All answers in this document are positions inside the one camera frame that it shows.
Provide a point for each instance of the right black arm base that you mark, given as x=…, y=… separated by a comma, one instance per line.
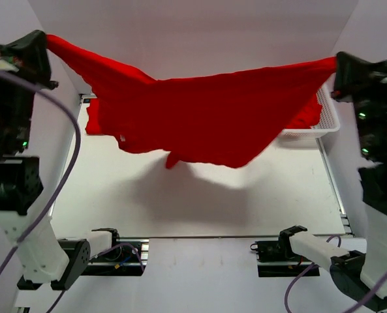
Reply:
x=275, y=259

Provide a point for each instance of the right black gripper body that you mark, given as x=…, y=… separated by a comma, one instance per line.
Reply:
x=369, y=88

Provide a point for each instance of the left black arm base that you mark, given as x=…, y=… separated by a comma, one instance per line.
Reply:
x=127, y=260

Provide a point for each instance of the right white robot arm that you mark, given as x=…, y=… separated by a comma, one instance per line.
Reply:
x=362, y=276

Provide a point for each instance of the red t shirts in basket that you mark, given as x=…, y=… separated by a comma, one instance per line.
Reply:
x=309, y=116

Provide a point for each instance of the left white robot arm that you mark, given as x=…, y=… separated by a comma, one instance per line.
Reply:
x=24, y=219

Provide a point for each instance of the folded red t shirt stack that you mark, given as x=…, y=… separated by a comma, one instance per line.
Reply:
x=100, y=118

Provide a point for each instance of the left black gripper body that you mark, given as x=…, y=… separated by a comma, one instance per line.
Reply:
x=7, y=93

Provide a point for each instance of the white plastic basket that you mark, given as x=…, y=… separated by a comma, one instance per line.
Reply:
x=328, y=122

